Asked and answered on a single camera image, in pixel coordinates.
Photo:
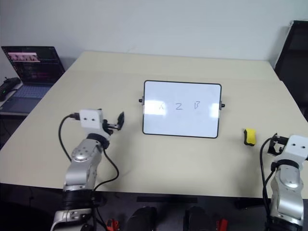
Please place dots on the black office chair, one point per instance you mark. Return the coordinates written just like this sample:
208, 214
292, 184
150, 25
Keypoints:
294, 65

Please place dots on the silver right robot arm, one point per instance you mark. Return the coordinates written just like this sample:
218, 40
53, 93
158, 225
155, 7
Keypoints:
287, 183

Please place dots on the dark rounded shape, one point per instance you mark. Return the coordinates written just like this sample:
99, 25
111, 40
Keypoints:
198, 219
142, 219

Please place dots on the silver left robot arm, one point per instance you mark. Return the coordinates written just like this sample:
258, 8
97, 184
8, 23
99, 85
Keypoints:
81, 154

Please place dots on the small black-framed whiteboard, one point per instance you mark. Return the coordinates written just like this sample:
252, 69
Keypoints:
180, 120

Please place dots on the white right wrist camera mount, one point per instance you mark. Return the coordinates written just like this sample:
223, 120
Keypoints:
297, 146

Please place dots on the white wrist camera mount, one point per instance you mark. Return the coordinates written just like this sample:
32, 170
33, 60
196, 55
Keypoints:
297, 146
90, 120

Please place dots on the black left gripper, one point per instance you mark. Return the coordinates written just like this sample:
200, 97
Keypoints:
108, 127

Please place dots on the yellow and black eraser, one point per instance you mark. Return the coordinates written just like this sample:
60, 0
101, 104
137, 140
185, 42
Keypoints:
250, 136

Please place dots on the red clip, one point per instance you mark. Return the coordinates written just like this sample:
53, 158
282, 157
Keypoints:
112, 225
222, 225

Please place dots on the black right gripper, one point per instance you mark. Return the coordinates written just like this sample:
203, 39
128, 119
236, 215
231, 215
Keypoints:
280, 144

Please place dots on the open blue laptop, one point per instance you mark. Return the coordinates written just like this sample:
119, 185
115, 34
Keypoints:
31, 72

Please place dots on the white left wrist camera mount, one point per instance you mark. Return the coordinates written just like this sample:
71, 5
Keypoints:
90, 120

